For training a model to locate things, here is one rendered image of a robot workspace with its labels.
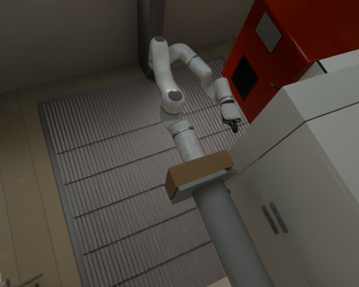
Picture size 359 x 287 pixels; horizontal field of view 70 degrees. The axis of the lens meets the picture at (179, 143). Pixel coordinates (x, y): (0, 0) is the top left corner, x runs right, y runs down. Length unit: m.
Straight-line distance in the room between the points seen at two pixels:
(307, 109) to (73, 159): 3.20
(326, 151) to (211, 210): 0.50
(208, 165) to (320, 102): 0.47
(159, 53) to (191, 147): 0.58
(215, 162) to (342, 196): 0.46
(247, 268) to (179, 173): 0.45
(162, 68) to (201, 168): 0.65
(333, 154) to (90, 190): 3.05
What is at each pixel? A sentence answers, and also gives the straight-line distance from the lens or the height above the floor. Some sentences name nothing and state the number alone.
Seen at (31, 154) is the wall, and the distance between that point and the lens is 3.99.
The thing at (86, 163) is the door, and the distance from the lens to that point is 3.68.
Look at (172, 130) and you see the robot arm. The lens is 1.26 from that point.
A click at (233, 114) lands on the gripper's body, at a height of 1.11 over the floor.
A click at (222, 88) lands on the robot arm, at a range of 1.49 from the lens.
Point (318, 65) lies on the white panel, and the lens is 1.72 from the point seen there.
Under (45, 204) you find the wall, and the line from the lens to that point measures 3.73.
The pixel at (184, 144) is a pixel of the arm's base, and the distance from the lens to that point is 1.21.
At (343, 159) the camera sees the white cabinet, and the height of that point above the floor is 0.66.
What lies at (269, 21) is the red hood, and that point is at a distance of 1.89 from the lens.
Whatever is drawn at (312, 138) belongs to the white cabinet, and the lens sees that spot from 0.95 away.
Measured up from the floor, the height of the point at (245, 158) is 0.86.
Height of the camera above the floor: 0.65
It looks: 18 degrees up
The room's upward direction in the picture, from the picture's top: 24 degrees counter-clockwise
